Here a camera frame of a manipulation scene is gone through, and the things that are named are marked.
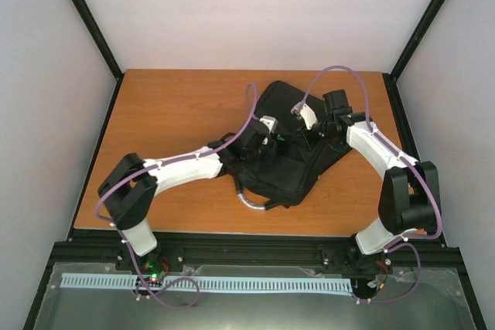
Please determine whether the black frame post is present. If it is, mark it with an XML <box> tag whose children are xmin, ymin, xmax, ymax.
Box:
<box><xmin>388</xmin><ymin>0</ymin><xmax>471</xmax><ymax>80</ymax></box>
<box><xmin>48</xmin><ymin>0</ymin><xmax>125</xmax><ymax>82</ymax></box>

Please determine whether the black student bag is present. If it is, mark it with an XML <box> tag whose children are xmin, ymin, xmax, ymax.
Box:
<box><xmin>233</xmin><ymin>80</ymin><xmax>350</xmax><ymax>210</ymax></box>

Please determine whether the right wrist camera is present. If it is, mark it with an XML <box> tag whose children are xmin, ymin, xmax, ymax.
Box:
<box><xmin>291</xmin><ymin>101</ymin><xmax>318</xmax><ymax>130</ymax></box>

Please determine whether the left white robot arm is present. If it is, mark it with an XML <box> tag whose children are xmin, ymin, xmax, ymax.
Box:
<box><xmin>95</xmin><ymin>116</ymin><xmax>278</xmax><ymax>270</ymax></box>

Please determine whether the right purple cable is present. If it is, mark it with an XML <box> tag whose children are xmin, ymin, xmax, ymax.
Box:
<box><xmin>299</xmin><ymin>65</ymin><xmax>444</xmax><ymax>304</ymax></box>

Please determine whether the purple cable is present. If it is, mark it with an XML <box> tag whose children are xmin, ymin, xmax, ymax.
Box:
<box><xmin>299</xmin><ymin>65</ymin><xmax>444</xmax><ymax>304</ymax></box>
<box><xmin>94</xmin><ymin>82</ymin><xmax>259</xmax><ymax>310</ymax></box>

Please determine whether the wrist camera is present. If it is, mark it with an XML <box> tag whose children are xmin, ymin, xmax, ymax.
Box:
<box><xmin>291</xmin><ymin>101</ymin><xmax>318</xmax><ymax>130</ymax></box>
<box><xmin>259</xmin><ymin>115</ymin><xmax>278</xmax><ymax>133</ymax></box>

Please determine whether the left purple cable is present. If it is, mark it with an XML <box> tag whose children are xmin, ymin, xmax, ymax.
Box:
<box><xmin>94</xmin><ymin>82</ymin><xmax>259</xmax><ymax>310</ymax></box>

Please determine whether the light blue cable duct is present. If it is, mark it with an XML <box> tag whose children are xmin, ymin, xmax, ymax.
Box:
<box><xmin>60</xmin><ymin>273</ymin><xmax>353</xmax><ymax>296</ymax></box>

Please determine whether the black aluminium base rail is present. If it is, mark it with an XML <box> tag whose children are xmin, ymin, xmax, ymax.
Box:
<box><xmin>49</xmin><ymin>230</ymin><xmax>464</xmax><ymax>277</ymax></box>

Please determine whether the right black frame post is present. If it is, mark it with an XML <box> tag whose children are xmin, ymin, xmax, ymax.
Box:
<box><xmin>388</xmin><ymin>0</ymin><xmax>471</xmax><ymax>80</ymax></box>

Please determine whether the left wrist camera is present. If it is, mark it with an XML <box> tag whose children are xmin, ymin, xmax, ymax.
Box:
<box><xmin>259</xmin><ymin>115</ymin><xmax>278</xmax><ymax>133</ymax></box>

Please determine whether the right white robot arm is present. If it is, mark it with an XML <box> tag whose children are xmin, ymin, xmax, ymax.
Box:
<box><xmin>291</xmin><ymin>90</ymin><xmax>442</xmax><ymax>256</ymax></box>

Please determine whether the silver bag handle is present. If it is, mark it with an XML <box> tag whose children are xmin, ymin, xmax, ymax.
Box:
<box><xmin>236</xmin><ymin>189</ymin><xmax>268</xmax><ymax>212</ymax></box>

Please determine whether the left black frame post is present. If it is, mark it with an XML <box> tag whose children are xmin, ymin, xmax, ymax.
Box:
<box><xmin>48</xmin><ymin>0</ymin><xmax>125</xmax><ymax>82</ymax></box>

